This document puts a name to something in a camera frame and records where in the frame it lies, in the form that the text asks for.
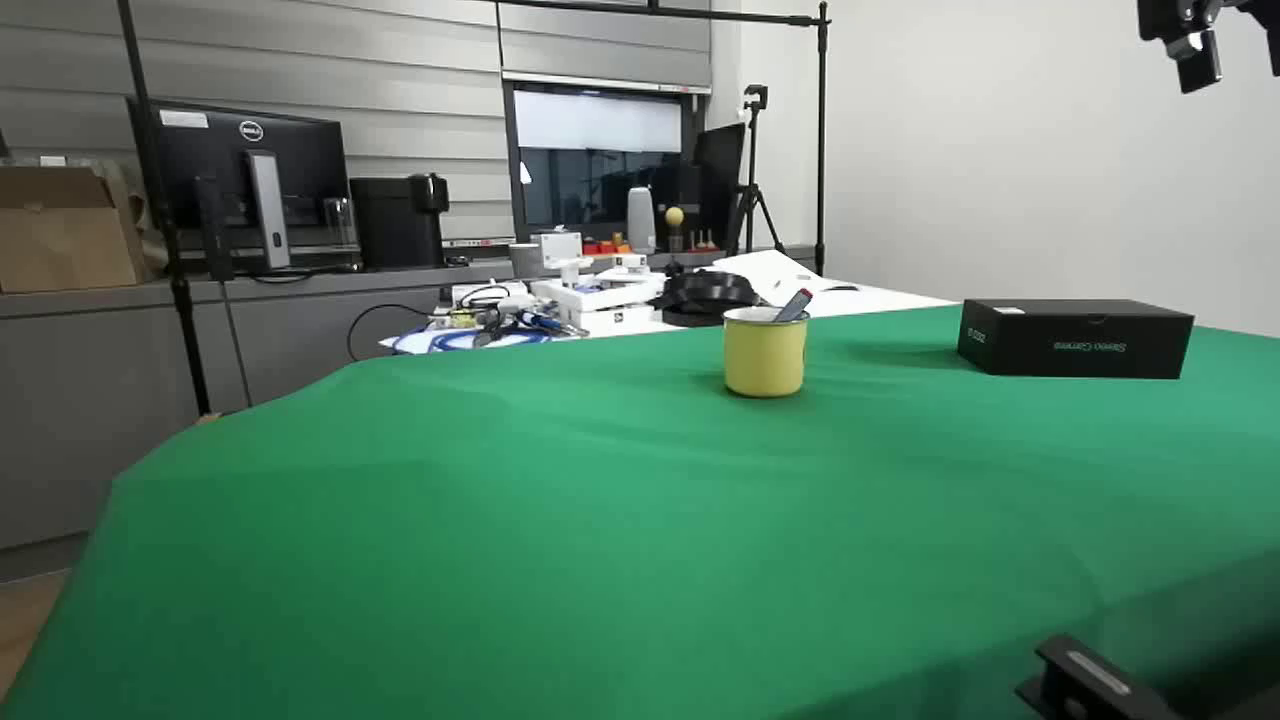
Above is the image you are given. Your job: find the black bag on table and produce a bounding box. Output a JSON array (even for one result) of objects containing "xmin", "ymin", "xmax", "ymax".
[{"xmin": 658, "ymin": 269, "xmax": 757, "ymax": 329}]

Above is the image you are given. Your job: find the large dark screen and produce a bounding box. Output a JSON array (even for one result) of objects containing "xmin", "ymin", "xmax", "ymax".
[{"xmin": 510, "ymin": 85, "xmax": 702, "ymax": 238}]

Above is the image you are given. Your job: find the white blue clutter pile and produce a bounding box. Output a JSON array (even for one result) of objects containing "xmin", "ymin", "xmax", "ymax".
[{"xmin": 383, "ymin": 273, "xmax": 665, "ymax": 357}]

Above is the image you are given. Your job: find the black camera tripod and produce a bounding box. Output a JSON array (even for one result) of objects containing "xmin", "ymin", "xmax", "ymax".
[{"xmin": 734, "ymin": 85, "xmax": 783, "ymax": 252}]

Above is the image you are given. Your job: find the black stand pole right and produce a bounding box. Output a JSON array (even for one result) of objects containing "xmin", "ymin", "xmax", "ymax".
[{"xmin": 812, "ymin": 0, "xmax": 833, "ymax": 275}]

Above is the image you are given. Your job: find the black rectangular box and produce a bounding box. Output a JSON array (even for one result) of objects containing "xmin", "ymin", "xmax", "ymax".
[{"xmin": 957, "ymin": 301, "xmax": 1194, "ymax": 380}]

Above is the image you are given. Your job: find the Dell monitor back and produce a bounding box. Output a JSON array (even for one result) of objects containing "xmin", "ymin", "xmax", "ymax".
[{"xmin": 128, "ymin": 99, "xmax": 358, "ymax": 273}]

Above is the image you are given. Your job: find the yellow cup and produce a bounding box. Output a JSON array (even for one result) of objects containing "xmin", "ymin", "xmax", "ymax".
[{"xmin": 724, "ymin": 308, "xmax": 808, "ymax": 400}]

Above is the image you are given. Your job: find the green tablecloth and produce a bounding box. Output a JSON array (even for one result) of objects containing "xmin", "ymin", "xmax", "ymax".
[{"xmin": 6, "ymin": 308, "xmax": 1280, "ymax": 720}]

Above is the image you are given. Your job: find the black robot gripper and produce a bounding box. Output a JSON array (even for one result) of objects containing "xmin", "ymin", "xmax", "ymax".
[{"xmin": 1137, "ymin": 0, "xmax": 1280, "ymax": 98}]

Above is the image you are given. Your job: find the black stand pole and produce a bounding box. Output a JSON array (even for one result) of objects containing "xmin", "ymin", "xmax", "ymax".
[
  {"xmin": 117, "ymin": 0, "xmax": 213, "ymax": 422},
  {"xmin": 812, "ymin": 0, "xmax": 833, "ymax": 275}
]

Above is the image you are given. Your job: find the black clamp foreground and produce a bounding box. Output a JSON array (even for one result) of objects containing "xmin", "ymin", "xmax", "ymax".
[{"xmin": 1011, "ymin": 632, "xmax": 1280, "ymax": 720}]

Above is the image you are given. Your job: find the white box on counter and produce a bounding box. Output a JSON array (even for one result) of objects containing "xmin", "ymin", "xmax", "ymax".
[{"xmin": 537, "ymin": 228, "xmax": 586, "ymax": 269}]

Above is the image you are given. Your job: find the brown cardboard box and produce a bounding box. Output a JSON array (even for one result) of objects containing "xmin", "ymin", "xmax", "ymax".
[{"xmin": 0, "ymin": 167, "xmax": 148, "ymax": 295}]

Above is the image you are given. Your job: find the black computer case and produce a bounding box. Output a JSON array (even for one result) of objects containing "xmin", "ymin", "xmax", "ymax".
[{"xmin": 351, "ymin": 171, "xmax": 447, "ymax": 269}]

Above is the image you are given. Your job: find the grey marker with red cap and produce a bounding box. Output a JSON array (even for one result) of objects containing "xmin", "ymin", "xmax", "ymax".
[{"xmin": 777, "ymin": 288, "xmax": 812, "ymax": 326}]

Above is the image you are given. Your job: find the grey cabinet counter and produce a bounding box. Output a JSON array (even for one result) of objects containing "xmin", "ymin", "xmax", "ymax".
[{"xmin": 0, "ymin": 269, "xmax": 505, "ymax": 547}]

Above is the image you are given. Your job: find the black stand pole left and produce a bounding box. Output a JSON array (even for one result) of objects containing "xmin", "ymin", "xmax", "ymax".
[{"xmin": 117, "ymin": 0, "xmax": 213, "ymax": 422}]

